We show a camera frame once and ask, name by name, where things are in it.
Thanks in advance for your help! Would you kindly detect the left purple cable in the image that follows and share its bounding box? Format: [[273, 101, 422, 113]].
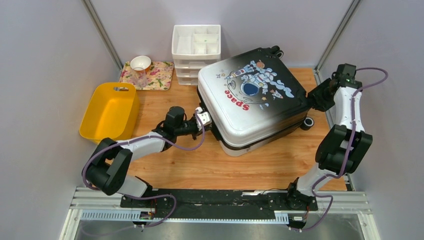
[[81, 110, 207, 229]]

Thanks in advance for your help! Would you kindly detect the white black space suitcase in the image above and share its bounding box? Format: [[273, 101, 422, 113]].
[[197, 46, 313, 157]]

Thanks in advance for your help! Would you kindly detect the purple cable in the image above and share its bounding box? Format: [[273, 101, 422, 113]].
[[288, 67, 389, 232], [81, 110, 207, 229]]

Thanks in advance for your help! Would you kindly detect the floral serving tray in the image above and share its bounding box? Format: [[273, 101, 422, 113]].
[[119, 61, 175, 91]]

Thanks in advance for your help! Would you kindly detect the clear drinking glass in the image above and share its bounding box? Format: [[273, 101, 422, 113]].
[[133, 67, 148, 90]]

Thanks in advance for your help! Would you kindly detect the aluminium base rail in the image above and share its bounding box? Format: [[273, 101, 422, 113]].
[[59, 187, 380, 240]]

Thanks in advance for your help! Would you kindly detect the white plastic drawer organizer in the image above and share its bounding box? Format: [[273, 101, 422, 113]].
[[171, 24, 222, 86]]

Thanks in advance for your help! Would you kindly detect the yellow plastic basket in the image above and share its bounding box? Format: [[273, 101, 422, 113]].
[[79, 82, 140, 144]]

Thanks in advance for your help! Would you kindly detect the white orange bowl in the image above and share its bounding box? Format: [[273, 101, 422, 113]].
[[130, 55, 152, 73]]

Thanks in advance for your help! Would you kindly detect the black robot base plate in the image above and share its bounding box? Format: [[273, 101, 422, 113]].
[[120, 188, 318, 223]]

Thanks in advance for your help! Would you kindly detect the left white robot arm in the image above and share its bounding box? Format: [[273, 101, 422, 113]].
[[81, 106, 212, 208]]

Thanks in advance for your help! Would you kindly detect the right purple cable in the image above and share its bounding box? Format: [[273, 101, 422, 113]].
[[288, 67, 389, 232]]

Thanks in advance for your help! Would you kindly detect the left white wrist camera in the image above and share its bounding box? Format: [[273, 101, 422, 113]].
[[194, 106, 212, 129]]

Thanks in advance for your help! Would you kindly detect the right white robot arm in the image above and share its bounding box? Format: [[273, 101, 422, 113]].
[[285, 63, 373, 210]]

